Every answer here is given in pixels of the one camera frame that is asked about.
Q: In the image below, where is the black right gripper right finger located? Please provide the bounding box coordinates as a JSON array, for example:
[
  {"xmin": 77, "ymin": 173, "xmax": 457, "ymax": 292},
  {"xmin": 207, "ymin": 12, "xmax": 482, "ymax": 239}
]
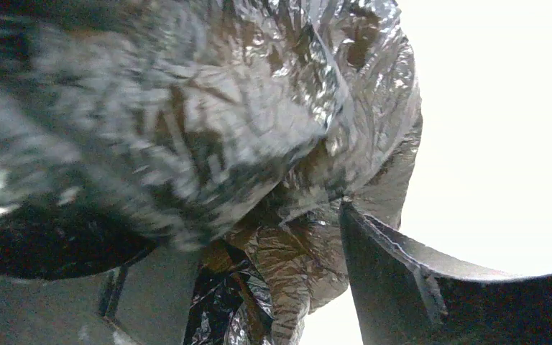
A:
[{"xmin": 340, "ymin": 202, "xmax": 552, "ymax": 344}]

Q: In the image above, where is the black plastic trash bag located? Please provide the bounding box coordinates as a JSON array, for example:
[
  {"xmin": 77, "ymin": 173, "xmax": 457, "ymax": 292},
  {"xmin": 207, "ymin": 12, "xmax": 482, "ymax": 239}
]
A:
[{"xmin": 0, "ymin": 1, "xmax": 423, "ymax": 344}]

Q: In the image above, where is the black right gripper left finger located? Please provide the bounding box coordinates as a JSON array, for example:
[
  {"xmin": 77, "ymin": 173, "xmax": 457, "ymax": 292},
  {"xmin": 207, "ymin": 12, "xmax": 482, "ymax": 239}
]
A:
[{"xmin": 0, "ymin": 245, "xmax": 199, "ymax": 344}]

